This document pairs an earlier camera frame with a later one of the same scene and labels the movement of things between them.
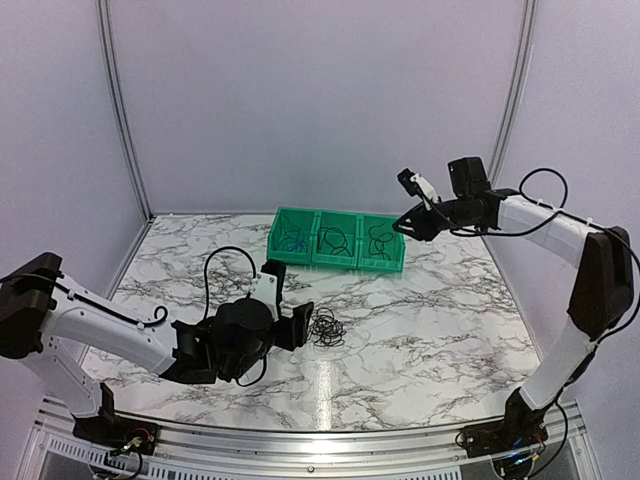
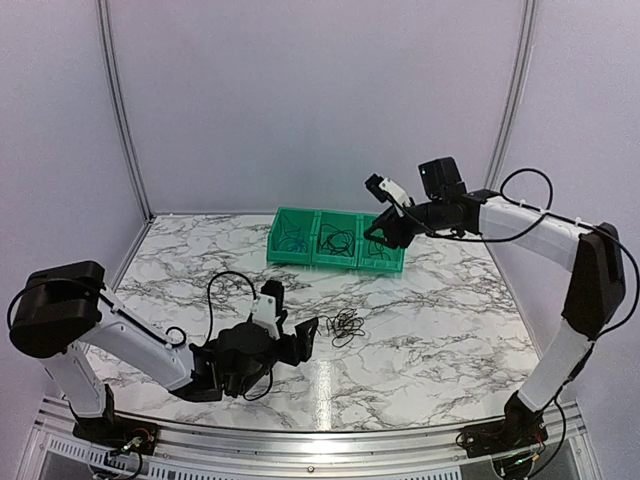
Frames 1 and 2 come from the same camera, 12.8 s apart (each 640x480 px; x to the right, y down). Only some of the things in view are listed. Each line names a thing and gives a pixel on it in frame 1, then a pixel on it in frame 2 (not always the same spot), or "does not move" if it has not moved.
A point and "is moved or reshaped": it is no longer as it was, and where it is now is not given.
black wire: x=376 y=245 does not move
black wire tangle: x=327 y=328 is moved or reshaped
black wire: x=334 y=237 is moved or reshaped
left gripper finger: x=301 y=316 to x=305 y=333
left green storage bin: x=292 y=236 does not move
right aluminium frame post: x=515 y=99 does not move
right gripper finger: x=413 y=214 to x=379 y=222
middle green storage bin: x=337 y=239 does not move
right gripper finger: x=411 y=233 to x=381 y=239
